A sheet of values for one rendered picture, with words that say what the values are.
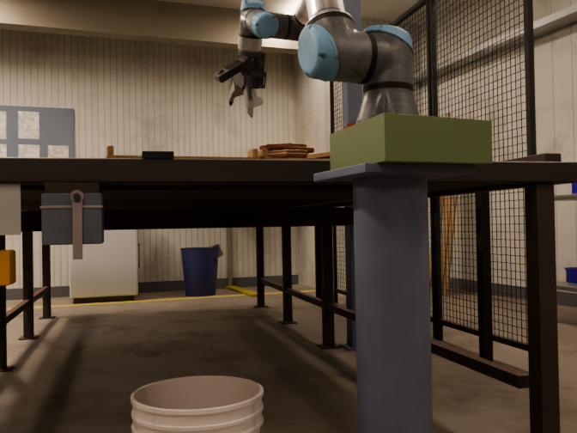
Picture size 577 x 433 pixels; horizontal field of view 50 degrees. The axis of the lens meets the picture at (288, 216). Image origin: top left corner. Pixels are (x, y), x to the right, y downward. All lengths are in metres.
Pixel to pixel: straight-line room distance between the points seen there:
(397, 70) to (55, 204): 0.84
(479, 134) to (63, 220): 0.96
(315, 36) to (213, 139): 6.30
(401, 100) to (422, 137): 0.15
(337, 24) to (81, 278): 5.44
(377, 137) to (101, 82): 6.40
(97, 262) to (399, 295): 5.39
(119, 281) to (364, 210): 5.35
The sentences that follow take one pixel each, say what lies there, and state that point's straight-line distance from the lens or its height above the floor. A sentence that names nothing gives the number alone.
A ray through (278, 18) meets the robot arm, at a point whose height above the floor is 1.36.
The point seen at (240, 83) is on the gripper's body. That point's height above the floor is 1.20.
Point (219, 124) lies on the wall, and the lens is 7.70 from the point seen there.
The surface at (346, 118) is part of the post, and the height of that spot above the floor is 1.38.
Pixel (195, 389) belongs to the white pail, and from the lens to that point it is 1.64.
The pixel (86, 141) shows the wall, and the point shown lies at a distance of 7.43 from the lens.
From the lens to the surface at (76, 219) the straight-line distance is 1.53.
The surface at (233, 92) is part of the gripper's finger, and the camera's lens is 2.12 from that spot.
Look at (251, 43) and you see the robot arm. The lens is 2.03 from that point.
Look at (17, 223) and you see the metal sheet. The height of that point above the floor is 0.76.
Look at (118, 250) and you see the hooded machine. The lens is 6.59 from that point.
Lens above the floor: 0.75
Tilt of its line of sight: 1 degrees up
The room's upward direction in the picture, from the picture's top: 1 degrees counter-clockwise
